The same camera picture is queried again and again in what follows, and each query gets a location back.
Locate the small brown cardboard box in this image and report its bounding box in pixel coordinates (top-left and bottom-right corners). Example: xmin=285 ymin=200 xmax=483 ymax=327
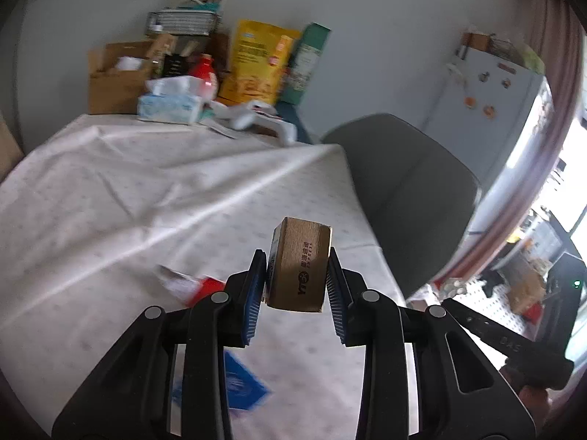
xmin=265 ymin=217 xmax=332 ymax=313

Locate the blue snack wrapper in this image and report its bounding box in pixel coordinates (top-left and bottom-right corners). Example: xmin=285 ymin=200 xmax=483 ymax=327
xmin=171 ymin=344 xmax=271 ymax=414

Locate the red and white wrapper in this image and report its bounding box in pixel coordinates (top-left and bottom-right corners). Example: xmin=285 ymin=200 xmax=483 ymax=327
xmin=155 ymin=265 xmax=225 ymax=308

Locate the black device with green light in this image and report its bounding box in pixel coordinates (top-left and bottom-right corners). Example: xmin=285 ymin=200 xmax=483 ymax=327
xmin=535 ymin=252 xmax=586 ymax=356

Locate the white patterned tablecloth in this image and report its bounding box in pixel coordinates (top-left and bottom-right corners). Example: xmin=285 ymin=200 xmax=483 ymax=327
xmin=1 ymin=115 xmax=403 ymax=430

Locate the grey chair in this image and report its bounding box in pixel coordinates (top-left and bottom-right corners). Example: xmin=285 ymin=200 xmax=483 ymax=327
xmin=322 ymin=113 xmax=482 ymax=297

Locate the white refrigerator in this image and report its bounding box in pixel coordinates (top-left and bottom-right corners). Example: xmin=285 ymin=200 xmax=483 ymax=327
xmin=425 ymin=48 xmax=552 ymax=191

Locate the blue tissue box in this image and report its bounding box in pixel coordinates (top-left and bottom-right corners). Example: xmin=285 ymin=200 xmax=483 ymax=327
xmin=136 ymin=76 xmax=204 ymax=125

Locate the white game controller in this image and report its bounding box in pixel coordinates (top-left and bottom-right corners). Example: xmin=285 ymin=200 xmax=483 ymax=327
xmin=199 ymin=100 xmax=298 ymax=146

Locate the open brown cardboard box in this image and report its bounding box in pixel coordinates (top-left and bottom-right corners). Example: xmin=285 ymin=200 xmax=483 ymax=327
xmin=88 ymin=40 xmax=153 ymax=115

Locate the red bottle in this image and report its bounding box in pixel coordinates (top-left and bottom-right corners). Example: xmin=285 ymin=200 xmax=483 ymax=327
xmin=188 ymin=54 xmax=219 ymax=101

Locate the yellow snack bag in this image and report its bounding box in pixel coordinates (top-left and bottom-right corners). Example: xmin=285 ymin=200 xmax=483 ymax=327
xmin=219 ymin=20 xmax=302 ymax=105

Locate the green tall box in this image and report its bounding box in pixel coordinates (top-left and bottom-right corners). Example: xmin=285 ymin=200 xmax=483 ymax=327
xmin=280 ymin=22 xmax=331 ymax=105

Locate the pink curtain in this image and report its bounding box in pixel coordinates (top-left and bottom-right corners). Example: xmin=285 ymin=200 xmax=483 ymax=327
xmin=433 ymin=0 xmax=586 ymax=284

